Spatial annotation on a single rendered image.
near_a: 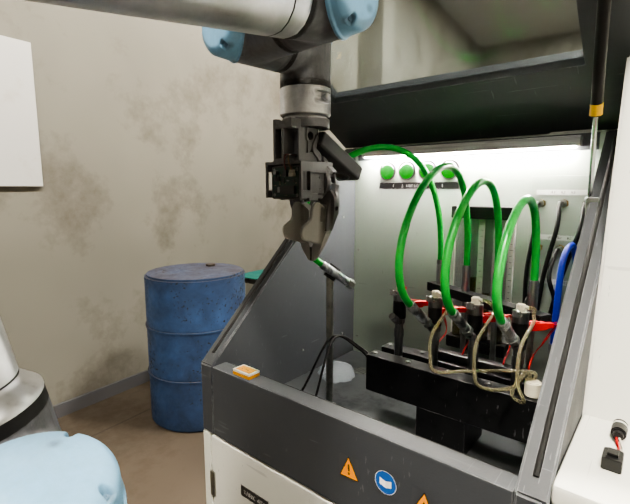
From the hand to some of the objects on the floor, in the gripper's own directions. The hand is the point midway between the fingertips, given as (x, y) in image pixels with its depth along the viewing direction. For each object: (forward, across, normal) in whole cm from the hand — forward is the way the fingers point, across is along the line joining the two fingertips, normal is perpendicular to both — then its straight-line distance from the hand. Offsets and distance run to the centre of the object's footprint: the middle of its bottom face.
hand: (315, 252), depth 69 cm
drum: (+123, -171, +96) cm, 231 cm away
